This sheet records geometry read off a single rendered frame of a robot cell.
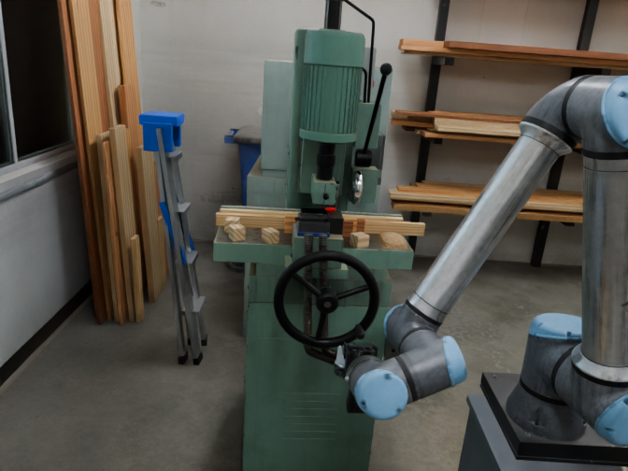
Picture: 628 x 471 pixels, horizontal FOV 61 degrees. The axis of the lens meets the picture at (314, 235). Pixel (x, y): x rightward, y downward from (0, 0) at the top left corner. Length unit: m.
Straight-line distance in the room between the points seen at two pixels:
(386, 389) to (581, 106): 0.61
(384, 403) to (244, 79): 3.23
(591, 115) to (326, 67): 0.77
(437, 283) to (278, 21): 3.06
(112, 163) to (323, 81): 1.51
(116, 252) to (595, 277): 2.31
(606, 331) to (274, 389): 1.03
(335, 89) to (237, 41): 2.47
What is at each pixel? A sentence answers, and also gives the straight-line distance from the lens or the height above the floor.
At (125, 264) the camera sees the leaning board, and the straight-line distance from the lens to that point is 2.96.
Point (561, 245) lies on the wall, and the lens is 4.60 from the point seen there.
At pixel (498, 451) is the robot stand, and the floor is 0.55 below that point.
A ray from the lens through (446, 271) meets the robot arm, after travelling 1.12.
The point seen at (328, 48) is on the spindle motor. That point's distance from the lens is 1.56.
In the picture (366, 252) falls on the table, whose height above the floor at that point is 0.89.
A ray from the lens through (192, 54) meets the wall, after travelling 4.05.
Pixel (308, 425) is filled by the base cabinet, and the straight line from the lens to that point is 1.88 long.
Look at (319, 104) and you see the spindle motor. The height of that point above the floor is 1.31.
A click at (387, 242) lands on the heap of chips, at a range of 1.63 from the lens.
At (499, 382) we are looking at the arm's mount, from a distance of 1.64.
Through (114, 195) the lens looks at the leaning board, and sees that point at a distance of 2.86.
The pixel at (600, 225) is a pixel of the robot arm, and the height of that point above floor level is 1.18.
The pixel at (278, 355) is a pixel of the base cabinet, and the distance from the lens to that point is 1.73.
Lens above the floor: 1.43
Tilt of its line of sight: 18 degrees down
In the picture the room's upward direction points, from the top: 4 degrees clockwise
